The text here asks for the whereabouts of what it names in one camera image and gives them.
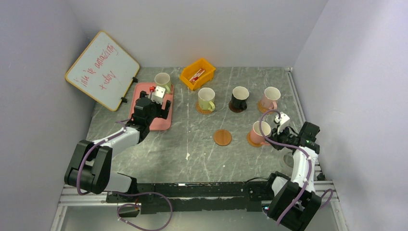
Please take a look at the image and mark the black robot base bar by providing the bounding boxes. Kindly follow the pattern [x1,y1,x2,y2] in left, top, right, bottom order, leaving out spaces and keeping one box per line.
[106,180,279,215]

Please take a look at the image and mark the orange patterned coaster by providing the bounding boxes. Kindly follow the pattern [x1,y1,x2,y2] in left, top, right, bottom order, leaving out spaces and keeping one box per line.
[246,132,263,147]
[257,101,277,113]

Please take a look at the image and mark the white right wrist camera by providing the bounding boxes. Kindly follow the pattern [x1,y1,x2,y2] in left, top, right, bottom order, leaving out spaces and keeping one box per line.
[274,113,290,134]

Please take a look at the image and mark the pink plastic tray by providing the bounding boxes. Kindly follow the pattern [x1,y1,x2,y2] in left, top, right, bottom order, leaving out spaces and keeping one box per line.
[129,82,174,131]

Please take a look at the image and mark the whiteboard with yellow frame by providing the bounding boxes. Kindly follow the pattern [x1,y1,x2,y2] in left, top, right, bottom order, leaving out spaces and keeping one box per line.
[65,31,140,111]

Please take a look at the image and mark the pink mug white inside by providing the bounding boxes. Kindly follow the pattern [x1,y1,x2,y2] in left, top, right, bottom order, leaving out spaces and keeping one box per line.
[260,87,281,110]

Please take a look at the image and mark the red white marker pens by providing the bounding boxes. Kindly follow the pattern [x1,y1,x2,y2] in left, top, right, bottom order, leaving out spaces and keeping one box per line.
[189,68,205,83]

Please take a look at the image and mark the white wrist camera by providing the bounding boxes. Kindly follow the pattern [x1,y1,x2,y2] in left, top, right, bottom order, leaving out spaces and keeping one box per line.
[148,86,167,104]
[274,113,290,134]

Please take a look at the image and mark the light wooden round coaster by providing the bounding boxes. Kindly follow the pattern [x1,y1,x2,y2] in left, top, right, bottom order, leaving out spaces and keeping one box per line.
[213,129,232,146]

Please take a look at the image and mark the dark brown wooden coaster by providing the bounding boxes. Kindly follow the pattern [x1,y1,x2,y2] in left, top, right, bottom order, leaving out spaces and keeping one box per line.
[229,101,247,113]

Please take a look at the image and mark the woven rattan coaster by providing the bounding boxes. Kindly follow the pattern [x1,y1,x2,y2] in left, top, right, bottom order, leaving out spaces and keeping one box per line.
[195,102,213,115]

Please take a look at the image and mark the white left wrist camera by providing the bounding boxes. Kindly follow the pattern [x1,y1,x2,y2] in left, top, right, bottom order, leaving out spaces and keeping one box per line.
[148,86,167,104]

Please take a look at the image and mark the yellow plastic bin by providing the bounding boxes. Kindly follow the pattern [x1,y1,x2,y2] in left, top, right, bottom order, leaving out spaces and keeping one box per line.
[179,58,216,90]

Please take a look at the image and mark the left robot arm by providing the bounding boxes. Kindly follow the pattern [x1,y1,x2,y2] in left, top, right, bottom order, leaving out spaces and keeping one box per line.
[64,91,172,202]

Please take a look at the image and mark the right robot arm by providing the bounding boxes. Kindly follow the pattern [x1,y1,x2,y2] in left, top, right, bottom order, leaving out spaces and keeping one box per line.
[264,122,321,231]

